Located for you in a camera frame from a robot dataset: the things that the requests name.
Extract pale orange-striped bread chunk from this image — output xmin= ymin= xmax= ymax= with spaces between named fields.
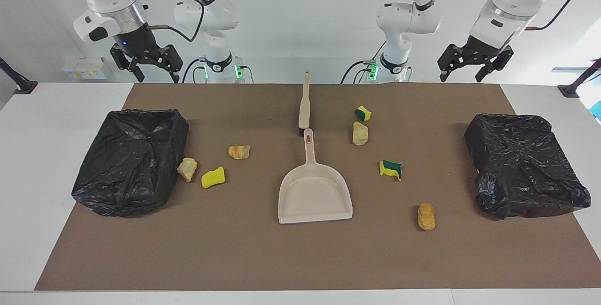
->
xmin=352 ymin=121 xmax=369 ymax=146

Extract black stand leg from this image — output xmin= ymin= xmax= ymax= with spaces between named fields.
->
xmin=557 ymin=58 xmax=601 ymax=98
xmin=0 ymin=56 xmax=39 ymax=95

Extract black right base cable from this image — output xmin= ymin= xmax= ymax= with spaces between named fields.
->
xmin=182 ymin=58 xmax=208 ymax=84

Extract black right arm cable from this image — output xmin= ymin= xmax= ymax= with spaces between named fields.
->
xmin=136 ymin=0 xmax=207 ymax=43

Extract black bag lined bin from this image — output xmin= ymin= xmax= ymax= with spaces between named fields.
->
xmin=71 ymin=109 xmax=190 ymax=218
xmin=464 ymin=114 xmax=592 ymax=221

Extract plain yellow sponge piece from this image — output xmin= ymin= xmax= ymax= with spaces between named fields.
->
xmin=201 ymin=167 xmax=226 ymax=189

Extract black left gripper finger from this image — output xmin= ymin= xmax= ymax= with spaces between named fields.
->
xmin=437 ymin=44 xmax=465 ymax=83
xmin=475 ymin=46 xmax=514 ymax=83

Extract brown table mat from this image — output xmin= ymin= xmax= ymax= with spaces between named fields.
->
xmin=34 ymin=83 xmax=601 ymax=291

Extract large green yellow sponge piece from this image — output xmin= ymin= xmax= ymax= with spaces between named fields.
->
xmin=379 ymin=160 xmax=403 ymax=182

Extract beige hand brush black bristles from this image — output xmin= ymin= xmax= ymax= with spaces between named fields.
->
xmin=299 ymin=70 xmax=312 ymax=137

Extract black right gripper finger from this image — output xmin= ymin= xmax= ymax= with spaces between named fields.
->
xmin=159 ymin=44 xmax=184 ymax=84
xmin=110 ymin=44 xmax=145 ymax=83

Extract beige plastic dustpan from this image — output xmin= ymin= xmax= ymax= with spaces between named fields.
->
xmin=278 ymin=128 xmax=354 ymax=225

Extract pale flaky pastry piece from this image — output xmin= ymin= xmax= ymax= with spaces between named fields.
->
xmin=177 ymin=157 xmax=198 ymax=183

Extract white wall outlet box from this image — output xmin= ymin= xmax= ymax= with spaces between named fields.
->
xmin=61 ymin=56 xmax=108 ymax=80

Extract brown oval bread roll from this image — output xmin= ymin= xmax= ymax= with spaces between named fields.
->
xmin=417 ymin=203 xmax=436 ymax=231

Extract black base cable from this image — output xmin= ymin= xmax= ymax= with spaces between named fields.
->
xmin=182 ymin=58 xmax=208 ymax=84
xmin=340 ymin=41 xmax=386 ymax=84

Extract black left base cable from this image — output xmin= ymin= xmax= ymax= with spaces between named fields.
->
xmin=340 ymin=41 xmax=386 ymax=84

